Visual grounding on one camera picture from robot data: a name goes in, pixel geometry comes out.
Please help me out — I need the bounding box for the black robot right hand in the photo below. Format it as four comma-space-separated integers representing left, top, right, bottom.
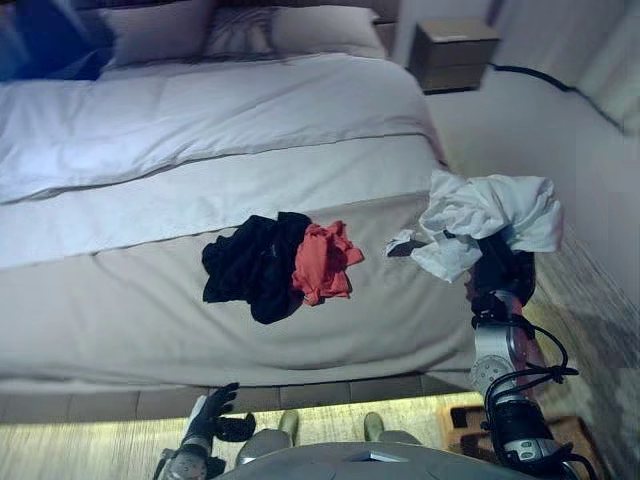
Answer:
469, 227, 537, 307

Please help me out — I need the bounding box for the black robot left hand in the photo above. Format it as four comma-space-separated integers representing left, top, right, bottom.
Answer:
181, 382, 258, 450

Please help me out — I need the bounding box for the white garment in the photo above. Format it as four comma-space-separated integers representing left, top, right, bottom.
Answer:
384, 168, 566, 285

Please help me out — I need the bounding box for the black garment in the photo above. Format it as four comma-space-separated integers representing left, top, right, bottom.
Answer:
201, 210, 312, 326

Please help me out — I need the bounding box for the orange garment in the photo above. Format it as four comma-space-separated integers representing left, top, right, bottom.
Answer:
290, 220, 366, 308

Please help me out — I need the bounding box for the taupe bed cover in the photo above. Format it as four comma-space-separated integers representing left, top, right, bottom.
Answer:
0, 189, 484, 389

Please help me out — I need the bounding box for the brown laundry basket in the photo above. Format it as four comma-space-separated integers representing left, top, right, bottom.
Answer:
438, 402, 599, 464

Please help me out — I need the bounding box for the grey robot left leg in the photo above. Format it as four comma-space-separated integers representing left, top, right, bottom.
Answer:
234, 409, 302, 467

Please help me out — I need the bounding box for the grey robot torso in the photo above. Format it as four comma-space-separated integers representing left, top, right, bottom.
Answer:
219, 439, 509, 480

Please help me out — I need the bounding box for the wooden two-drawer nightstand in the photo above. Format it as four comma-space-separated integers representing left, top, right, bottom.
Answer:
408, 18, 502, 95

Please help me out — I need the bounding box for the light sheer curtain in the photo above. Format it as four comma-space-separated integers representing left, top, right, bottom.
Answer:
574, 0, 640, 132

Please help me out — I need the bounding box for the large grey pillow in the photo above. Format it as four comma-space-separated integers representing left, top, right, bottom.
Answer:
98, 0, 217, 67
271, 5, 382, 60

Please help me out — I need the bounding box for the white duvet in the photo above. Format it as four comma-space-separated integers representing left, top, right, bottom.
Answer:
0, 52, 449, 270

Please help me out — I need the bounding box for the patterned grey cushion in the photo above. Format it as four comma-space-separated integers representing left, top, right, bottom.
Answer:
202, 7, 282, 60

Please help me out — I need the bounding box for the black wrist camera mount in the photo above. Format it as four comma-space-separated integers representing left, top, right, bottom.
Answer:
471, 293, 504, 327

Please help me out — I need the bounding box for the dark floor cable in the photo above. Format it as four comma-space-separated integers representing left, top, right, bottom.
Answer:
491, 62, 627, 132

